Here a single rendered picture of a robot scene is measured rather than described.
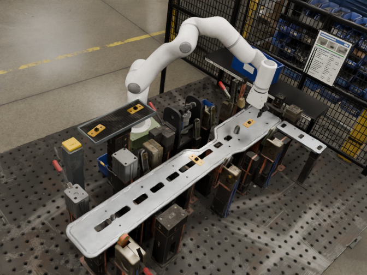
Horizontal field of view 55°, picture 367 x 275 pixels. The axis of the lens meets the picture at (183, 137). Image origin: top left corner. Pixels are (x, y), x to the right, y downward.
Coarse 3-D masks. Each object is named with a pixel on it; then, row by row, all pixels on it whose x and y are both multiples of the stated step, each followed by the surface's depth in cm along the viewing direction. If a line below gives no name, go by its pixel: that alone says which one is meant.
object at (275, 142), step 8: (272, 136) 195; (264, 144) 195; (272, 144) 191; (280, 144) 190; (264, 152) 197; (272, 152) 194; (264, 160) 200; (272, 160) 196; (256, 168) 207; (264, 168) 204; (272, 168) 201; (256, 176) 210; (264, 176) 206; (256, 184) 213; (264, 184) 212
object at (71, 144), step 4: (68, 140) 156; (72, 140) 156; (76, 140) 156; (64, 144) 154; (68, 144) 154; (72, 144) 154; (76, 144) 154; (80, 144) 155; (68, 148) 152; (72, 148) 152
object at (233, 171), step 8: (224, 168) 172; (232, 168) 172; (224, 176) 175; (232, 176) 171; (224, 184) 178; (232, 184) 174; (216, 192) 186; (224, 192) 181; (232, 192) 178; (216, 200) 188; (224, 200) 184; (232, 200) 186; (208, 208) 195; (216, 208) 191; (224, 208) 188; (224, 216) 192
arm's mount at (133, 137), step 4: (152, 120) 228; (152, 124) 225; (156, 124) 225; (152, 128) 223; (144, 132) 219; (148, 132) 220; (132, 136) 216; (136, 136) 216; (140, 136) 217; (144, 136) 218; (132, 140) 214; (136, 140) 215; (140, 140) 218; (144, 140) 221; (148, 140) 224; (132, 144) 215; (136, 144) 218; (140, 144) 221; (132, 148) 219; (136, 148) 221
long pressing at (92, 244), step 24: (240, 120) 208; (264, 120) 211; (240, 144) 192; (168, 168) 173; (192, 168) 175; (120, 192) 158; (144, 192) 160; (168, 192) 162; (96, 216) 148; (144, 216) 151; (72, 240) 139; (96, 240) 140
